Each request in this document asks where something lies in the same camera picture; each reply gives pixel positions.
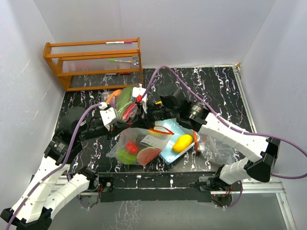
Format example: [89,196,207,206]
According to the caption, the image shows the watermelon slice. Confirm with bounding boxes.
[137,147,162,166]

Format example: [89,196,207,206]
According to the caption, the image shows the yellow mango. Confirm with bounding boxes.
[172,134,193,153]

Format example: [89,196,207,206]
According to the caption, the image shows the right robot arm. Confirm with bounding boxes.
[131,86,280,190]

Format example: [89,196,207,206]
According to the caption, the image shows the white dotted zip bag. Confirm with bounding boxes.
[99,84,146,126]

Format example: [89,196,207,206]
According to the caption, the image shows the green pen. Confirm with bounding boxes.
[108,58,132,63]

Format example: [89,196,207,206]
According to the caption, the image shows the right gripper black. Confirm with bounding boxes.
[130,98,178,129]

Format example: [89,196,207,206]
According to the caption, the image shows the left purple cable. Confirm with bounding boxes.
[4,103,106,230]

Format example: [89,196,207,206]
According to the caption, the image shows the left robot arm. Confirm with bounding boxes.
[0,103,118,230]

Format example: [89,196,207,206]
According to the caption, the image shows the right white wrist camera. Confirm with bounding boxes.
[132,87,147,113]

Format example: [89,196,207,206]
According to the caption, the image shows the red chili pepper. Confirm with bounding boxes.
[122,103,138,122]

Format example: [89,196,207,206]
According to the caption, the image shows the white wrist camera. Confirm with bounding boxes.
[99,102,119,131]
[132,87,147,113]

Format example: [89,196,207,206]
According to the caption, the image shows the clear bag orange zipper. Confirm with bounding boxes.
[106,127,174,165]
[193,131,240,166]

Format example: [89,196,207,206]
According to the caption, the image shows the light blue plastic basket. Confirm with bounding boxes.
[155,119,195,165]

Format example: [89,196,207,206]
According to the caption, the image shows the wooden shelf rack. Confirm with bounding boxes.
[43,37,144,92]

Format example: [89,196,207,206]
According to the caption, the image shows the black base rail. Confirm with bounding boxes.
[71,171,243,203]

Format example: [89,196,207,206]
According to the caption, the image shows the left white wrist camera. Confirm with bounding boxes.
[99,102,119,131]

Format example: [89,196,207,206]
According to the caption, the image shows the pink white pen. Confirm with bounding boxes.
[105,41,133,45]

